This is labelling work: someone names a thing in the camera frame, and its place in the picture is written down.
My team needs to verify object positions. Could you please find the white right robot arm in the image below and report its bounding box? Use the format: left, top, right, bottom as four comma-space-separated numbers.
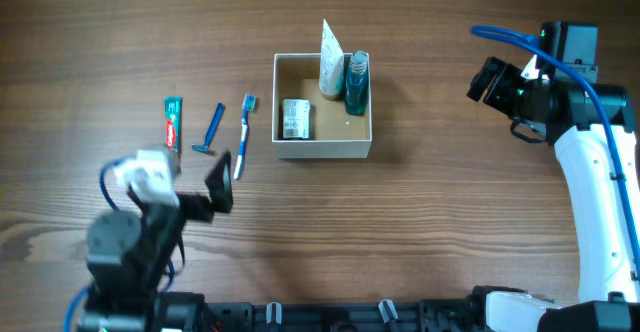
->
457, 21, 639, 331

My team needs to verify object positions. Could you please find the blue disposable razor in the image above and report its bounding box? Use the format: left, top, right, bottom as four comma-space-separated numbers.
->
192, 103, 225, 154

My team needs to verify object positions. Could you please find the blue Listerine mouthwash bottle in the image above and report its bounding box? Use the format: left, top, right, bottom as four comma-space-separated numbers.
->
345, 50, 369, 116

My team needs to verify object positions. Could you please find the Colgate toothpaste tube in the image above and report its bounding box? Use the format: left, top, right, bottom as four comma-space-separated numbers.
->
164, 96, 183, 152

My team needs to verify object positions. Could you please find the blue white toothbrush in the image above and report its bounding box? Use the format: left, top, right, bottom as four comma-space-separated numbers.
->
234, 93, 257, 180

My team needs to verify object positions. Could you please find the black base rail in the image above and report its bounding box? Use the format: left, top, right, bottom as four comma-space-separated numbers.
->
159, 297, 481, 332

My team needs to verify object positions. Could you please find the white green soap packet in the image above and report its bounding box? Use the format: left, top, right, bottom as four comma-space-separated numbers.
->
282, 99, 311, 140

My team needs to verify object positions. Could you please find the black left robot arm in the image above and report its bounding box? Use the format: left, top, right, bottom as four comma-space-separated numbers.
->
63, 147, 233, 331

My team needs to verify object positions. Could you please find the white cardboard box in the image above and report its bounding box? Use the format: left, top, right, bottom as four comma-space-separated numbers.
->
271, 53, 373, 159

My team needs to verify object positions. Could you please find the white lotion tube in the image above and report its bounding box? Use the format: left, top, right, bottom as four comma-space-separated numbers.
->
319, 19, 344, 100

